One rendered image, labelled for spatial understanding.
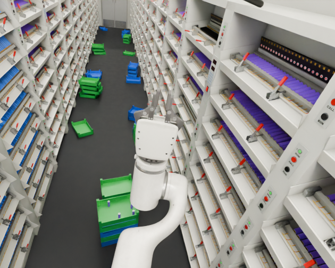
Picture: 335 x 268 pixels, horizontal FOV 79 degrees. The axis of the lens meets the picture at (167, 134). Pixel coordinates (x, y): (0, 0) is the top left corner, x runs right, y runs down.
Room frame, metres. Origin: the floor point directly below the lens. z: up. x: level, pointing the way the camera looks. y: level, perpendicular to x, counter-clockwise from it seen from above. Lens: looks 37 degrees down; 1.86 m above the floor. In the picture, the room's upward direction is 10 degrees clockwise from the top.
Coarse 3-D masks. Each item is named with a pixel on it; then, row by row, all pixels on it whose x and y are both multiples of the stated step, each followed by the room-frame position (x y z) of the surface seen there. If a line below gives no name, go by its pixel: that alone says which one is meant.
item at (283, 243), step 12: (288, 216) 0.47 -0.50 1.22; (264, 228) 0.45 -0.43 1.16; (276, 228) 0.45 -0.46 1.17; (288, 228) 0.44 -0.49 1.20; (300, 228) 0.44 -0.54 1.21; (264, 240) 0.42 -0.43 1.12; (276, 240) 0.41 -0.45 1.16; (288, 240) 0.41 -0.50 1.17; (300, 240) 0.40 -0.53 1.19; (276, 252) 0.37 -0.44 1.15; (288, 252) 0.37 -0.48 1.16; (300, 252) 0.36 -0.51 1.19; (312, 252) 0.36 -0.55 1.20; (288, 264) 0.33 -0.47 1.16; (300, 264) 0.33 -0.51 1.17; (312, 264) 0.30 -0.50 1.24; (324, 264) 0.33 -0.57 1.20
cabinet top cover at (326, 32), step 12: (240, 12) 1.06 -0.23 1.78; (252, 12) 0.98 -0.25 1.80; (264, 12) 0.90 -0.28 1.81; (276, 12) 0.89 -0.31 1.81; (288, 12) 1.04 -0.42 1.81; (276, 24) 0.81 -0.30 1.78; (288, 24) 0.76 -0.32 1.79; (300, 24) 0.71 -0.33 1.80; (312, 24) 0.67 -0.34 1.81; (324, 24) 0.70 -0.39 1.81; (312, 36) 0.65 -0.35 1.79; (324, 36) 0.62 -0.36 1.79
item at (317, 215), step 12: (324, 180) 0.48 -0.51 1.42; (288, 192) 0.45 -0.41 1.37; (300, 192) 0.46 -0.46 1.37; (312, 192) 0.45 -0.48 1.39; (324, 192) 0.46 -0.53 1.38; (288, 204) 0.43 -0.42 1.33; (300, 204) 0.42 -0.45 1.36; (312, 204) 0.42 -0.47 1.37; (324, 204) 0.41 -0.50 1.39; (300, 216) 0.38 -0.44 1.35; (312, 216) 0.38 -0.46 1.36; (324, 216) 0.38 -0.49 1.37; (312, 228) 0.35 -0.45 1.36; (324, 228) 0.35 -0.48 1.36; (312, 240) 0.33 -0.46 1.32; (324, 240) 0.31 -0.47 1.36; (324, 252) 0.29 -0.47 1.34
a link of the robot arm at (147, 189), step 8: (136, 168) 0.36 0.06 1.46; (136, 176) 0.35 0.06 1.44; (144, 176) 0.34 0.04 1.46; (152, 176) 0.35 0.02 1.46; (160, 176) 0.36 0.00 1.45; (136, 184) 0.35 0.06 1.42; (144, 184) 0.34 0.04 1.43; (152, 184) 0.34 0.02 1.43; (160, 184) 0.35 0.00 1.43; (136, 192) 0.34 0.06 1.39; (144, 192) 0.33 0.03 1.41; (152, 192) 0.34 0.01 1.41; (160, 192) 0.34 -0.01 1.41; (136, 200) 0.33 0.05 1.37; (144, 200) 0.33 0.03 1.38; (152, 200) 0.33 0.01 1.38; (144, 208) 0.32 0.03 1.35; (152, 208) 0.33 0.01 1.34
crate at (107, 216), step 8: (96, 200) 0.93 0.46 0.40; (104, 200) 0.96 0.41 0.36; (112, 200) 0.99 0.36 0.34; (120, 200) 1.01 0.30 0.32; (128, 200) 1.02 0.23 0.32; (104, 208) 0.91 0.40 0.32; (112, 208) 0.93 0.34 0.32; (120, 208) 0.94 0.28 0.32; (128, 208) 0.95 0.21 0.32; (136, 208) 0.95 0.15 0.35; (104, 216) 0.85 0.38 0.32; (112, 216) 0.86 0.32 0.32; (128, 216) 0.85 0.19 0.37; (136, 216) 0.88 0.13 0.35; (104, 224) 0.78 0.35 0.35
